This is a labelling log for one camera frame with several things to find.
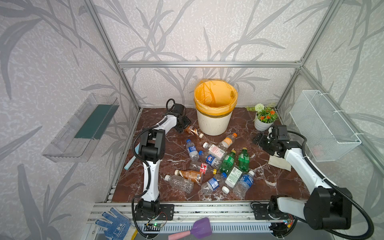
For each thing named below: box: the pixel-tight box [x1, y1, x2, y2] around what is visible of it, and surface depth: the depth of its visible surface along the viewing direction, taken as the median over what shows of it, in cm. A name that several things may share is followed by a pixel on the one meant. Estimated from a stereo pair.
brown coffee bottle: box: [186, 125, 204, 139], surface depth 104 cm
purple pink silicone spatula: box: [168, 217, 212, 240], surface depth 70 cm
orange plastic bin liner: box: [193, 79, 238, 118], surface depth 98 cm
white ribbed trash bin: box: [196, 110, 233, 136], surface depth 96 cm
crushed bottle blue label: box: [201, 177, 220, 195], surface depth 81 cm
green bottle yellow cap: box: [219, 149, 237, 174], surface depth 88 cm
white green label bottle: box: [221, 166, 243, 194], surface depth 83 cm
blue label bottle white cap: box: [232, 170, 255, 200], surface depth 80 cm
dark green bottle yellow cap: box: [238, 147, 250, 173], surface depth 91 cm
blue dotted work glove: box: [95, 207, 131, 240], surface depth 72 cm
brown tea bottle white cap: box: [174, 169, 202, 184], surface depth 83 cm
